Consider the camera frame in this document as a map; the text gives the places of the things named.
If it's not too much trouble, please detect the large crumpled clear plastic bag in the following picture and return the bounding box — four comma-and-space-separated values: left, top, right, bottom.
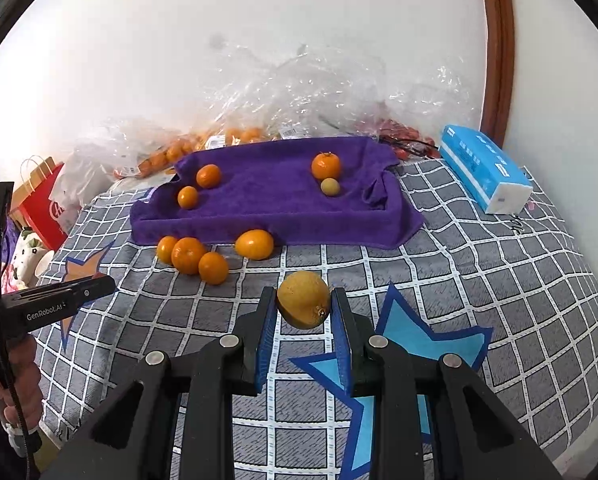
199, 42, 482, 143

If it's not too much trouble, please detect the clear bag of red fruits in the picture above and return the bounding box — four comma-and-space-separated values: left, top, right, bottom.
354, 102, 442, 161

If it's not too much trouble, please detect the labelled clear bag of kumquats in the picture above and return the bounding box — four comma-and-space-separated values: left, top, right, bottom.
191, 119, 290, 153

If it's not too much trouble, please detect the pink printed cloth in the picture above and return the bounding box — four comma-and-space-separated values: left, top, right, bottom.
0, 265, 30, 296

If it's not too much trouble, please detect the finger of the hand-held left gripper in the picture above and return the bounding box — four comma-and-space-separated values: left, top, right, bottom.
16, 274, 116, 307

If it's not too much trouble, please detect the white plush toy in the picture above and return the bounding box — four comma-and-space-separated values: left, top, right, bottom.
14, 227, 50, 281

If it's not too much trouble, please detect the red paper bag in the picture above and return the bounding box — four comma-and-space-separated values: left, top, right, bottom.
10, 156, 80, 252

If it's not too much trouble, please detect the blue tissue pack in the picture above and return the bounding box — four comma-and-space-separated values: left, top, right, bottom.
438, 125, 534, 215

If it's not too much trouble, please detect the black cable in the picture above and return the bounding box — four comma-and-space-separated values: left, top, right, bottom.
376, 132, 442, 161

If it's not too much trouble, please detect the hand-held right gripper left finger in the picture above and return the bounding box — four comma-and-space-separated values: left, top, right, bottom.
39, 287, 279, 480

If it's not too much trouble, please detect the orange mandarin with stem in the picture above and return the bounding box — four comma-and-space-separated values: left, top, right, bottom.
311, 151, 341, 180

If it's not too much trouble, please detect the yellow-orange mandarin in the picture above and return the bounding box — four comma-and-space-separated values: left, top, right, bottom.
234, 229, 275, 261

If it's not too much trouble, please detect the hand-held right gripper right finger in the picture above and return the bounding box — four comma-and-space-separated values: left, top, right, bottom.
330, 287, 565, 480

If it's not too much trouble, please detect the yellow citrus fruit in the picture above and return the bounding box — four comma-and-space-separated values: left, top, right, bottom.
277, 271, 332, 331

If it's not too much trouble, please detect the person's left hand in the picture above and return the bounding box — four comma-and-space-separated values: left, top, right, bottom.
0, 334, 44, 432

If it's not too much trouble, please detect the brown wooden door frame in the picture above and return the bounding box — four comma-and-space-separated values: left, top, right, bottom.
478, 0, 516, 146

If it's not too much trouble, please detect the clear bag of mandarins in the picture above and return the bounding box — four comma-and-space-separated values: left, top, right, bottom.
74, 117, 202, 181

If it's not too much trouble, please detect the grey plastic bag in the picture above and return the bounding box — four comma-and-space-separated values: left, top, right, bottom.
51, 142, 117, 213

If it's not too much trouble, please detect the purple towel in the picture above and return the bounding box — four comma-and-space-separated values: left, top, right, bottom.
130, 136, 425, 250

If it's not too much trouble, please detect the large orange mandarin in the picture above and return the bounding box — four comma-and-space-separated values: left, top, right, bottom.
171, 237, 209, 276
196, 164, 223, 190

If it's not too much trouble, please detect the grey checked bed sheet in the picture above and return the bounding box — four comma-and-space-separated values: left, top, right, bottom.
29, 155, 598, 480

